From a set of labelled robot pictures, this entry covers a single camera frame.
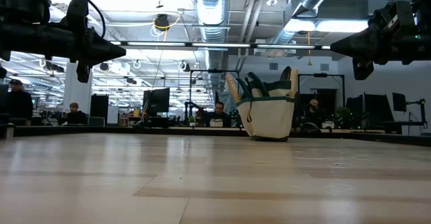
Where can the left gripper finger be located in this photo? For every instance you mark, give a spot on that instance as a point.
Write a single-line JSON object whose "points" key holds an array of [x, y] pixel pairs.
{"points": [[99, 44], [99, 56]]}

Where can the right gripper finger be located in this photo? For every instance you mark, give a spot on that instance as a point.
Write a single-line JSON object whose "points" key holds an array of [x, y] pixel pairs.
{"points": [[358, 41], [357, 53]]}

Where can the cream green canvas gardening bag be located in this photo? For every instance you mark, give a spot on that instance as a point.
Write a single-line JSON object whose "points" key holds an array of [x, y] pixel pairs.
{"points": [[269, 116]]}

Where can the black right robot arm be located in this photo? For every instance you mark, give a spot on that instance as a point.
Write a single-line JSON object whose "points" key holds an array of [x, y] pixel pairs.
{"points": [[422, 49]]}

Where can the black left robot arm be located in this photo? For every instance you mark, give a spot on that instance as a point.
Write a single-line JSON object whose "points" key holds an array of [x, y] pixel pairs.
{"points": [[17, 40]]}

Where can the long ceiling light panel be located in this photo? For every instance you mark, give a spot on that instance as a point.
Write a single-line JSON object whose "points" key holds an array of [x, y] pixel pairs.
{"points": [[336, 25]]}

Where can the white square pillar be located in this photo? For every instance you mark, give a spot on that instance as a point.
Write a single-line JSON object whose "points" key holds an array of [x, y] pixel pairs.
{"points": [[72, 98]]}

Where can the black cabinet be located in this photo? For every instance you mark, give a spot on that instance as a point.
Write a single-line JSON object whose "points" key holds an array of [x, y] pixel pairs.
{"points": [[99, 108]]}

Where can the black computer monitor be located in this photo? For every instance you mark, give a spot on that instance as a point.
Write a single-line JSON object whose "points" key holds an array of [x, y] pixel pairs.
{"points": [[355, 111], [399, 102], [156, 101], [378, 108]]}

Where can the green potted plant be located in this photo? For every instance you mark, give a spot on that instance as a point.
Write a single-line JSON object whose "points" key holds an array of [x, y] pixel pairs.
{"points": [[343, 113]]}

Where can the person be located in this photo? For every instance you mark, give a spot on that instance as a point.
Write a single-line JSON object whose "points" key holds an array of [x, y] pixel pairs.
{"points": [[74, 117], [219, 114], [316, 114], [18, 104]]}

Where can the black table border strip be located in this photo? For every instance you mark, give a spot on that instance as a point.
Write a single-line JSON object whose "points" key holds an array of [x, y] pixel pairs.
{"points": [[134, 130]]}

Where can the black dome-shaped object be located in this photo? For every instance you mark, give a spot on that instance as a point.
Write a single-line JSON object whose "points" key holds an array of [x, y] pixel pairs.
{"points": [[309, 127]]}

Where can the round ceiling fixture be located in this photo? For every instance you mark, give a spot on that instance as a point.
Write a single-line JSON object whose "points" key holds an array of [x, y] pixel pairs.
{"points": [[271, 0]]}

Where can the rig light bar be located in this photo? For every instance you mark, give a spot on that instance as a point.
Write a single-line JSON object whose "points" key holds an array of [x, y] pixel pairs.
{"points": [[219, 45]]}

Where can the black metal station frame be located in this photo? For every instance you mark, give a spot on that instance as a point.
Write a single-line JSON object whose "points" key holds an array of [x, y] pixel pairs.
{"points": [[321, 75]]}

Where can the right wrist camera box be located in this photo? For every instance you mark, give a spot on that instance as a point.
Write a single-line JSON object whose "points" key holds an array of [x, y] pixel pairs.
{"points": [[424, 8]]}

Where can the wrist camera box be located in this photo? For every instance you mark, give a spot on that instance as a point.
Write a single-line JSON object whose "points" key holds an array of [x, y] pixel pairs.
{"points": [[23, 2], [424, 8]]}

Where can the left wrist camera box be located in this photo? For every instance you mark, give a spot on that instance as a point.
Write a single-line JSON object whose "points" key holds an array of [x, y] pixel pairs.
{"points": [[23, 2]]}

